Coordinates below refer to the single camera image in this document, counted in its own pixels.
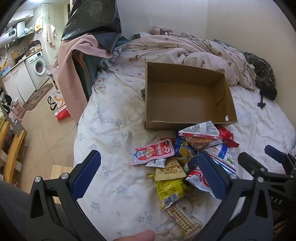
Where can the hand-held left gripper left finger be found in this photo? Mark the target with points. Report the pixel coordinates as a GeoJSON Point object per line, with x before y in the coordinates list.
{"type": "Point", "coordinates": [86, 177]}

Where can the red paper bag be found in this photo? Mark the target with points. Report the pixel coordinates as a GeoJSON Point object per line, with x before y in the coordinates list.
{"type": "Point", "coordinates": [62, 113]}

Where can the white blue snack packet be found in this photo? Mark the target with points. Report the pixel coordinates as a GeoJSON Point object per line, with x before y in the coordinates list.
{"type": "Point", "coordinates": [223, 156]}

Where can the white water heater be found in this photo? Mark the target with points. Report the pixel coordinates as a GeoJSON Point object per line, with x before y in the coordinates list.
{"type": "Point", "coordinates": [20, 29]}

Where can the white red-edged snack packet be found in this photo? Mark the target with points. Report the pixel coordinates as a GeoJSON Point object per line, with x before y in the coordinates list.
{"type": "Point", "coordinates": [200, 134]}

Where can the light wooden stool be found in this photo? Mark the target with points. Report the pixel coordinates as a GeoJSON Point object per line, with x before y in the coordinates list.
{"type": "Point", "coordinates": [57, 171]}

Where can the brown floor mat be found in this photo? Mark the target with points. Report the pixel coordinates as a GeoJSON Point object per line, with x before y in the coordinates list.
{"type": "Point", "coordinates": [38, 96]}

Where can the long yellow snack bar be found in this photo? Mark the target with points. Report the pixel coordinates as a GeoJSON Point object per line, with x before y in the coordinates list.
{"type": "Point", "coordinates": [182, 217]}

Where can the white kitchen cabinet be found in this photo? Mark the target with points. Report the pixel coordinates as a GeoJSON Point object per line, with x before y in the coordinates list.
{"type": "Point", "coordinates": [18, 81]}

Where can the wooden chair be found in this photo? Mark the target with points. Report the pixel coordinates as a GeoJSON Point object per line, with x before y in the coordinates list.
{"type": "Point", "coordinates": [13, 153]}

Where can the dark green upholstered panel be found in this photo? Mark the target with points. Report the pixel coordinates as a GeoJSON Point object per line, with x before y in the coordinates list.
{"type": "Point", "coordinates": [85, 74]}

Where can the red snack packet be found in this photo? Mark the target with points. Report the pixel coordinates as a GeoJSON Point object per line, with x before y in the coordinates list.
{"type": "Point", "coordinates": [227, 136]}

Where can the small dark cloth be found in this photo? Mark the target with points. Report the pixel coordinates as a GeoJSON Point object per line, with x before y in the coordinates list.
{"type": "Point", "coordinates": [143, 92]}

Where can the white orange shopping bag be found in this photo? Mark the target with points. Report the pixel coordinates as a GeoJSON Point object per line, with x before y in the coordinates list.
{"type": "Point", "coordinates": [56, 99]}

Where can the grey metal stand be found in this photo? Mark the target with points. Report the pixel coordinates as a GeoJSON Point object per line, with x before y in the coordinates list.
{"type": "Point", "coordinates": [15, 124]}

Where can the person's left hand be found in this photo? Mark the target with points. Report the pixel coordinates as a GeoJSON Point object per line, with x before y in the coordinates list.
{"type": "Point", "coordinates": [136, 236]}

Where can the hanging towel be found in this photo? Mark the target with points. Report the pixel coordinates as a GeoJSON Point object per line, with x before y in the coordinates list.
{"type": "Point", "coordinates": [50, 34]}

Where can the beige snack packet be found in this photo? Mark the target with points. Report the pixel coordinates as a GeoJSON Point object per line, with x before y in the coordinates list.
{"type": "Point", "coordinates": [170, 171]}

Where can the white silver snack bar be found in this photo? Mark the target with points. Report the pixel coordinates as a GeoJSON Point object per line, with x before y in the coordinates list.
{"type": "Point", "coordinates": [156, 163]}

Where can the white washing machine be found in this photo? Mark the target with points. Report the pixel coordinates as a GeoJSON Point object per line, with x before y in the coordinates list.
{"type": "Point", "coordinates": [38, 67]}

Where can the blue yellow snack packet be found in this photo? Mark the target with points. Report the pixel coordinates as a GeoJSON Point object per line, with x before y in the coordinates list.
{"type": "Point", "coordinates": [185, 150]}

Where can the brown cardboard box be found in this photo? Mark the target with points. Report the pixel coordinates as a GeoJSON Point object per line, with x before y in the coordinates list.
{"type": "Point", "coordinates": [185, 97]}

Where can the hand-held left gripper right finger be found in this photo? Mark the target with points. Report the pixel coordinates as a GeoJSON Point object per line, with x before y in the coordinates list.
{"type": "Point", "coordinates": [211, 177]}

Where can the yellow green chips packet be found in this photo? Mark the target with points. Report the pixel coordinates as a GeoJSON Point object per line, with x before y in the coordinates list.
{"type": "Point", "coordinates": [171, 192]}

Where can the pink crumpled garment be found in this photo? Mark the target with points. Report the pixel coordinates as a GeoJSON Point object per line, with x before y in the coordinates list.
{"type": "Point", "coordinates": [161, 30]}

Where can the pink cartoon snack pouch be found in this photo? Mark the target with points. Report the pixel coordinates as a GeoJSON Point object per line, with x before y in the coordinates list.
{"type": "Point", "coordinates": [150, 151]}

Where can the checked bear-print duvet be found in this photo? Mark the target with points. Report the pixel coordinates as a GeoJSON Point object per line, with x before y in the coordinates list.
{"type": "Point", "coordinates": [185, 49]}

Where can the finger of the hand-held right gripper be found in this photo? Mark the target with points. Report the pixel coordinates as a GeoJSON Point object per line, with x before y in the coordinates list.
{"type": "Point", "coordinates": [275, 153]}
{"type": "Point", "coordinates": [251, 163]}

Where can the white red-label snack packet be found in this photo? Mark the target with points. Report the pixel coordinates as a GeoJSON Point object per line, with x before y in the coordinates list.
{"type": "Point", "coordinates": [196, 179]}

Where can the black plastic bag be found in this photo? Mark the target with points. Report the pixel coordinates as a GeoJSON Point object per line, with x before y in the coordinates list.
{"type": "Point", "coordinates": [92, 20]}

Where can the camouflage cloth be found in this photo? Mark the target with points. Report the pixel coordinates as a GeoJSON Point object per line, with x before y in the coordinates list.
{"type": "Point", "coordinates": [263, 71]}

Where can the pink cloth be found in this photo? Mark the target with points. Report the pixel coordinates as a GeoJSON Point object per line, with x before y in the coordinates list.
{"type": "Point", "coordinates": [67, 69]}

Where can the pink printed bag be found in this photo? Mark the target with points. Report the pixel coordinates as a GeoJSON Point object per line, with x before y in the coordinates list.
{"type": "Point", "coordinates": [17, 110]}

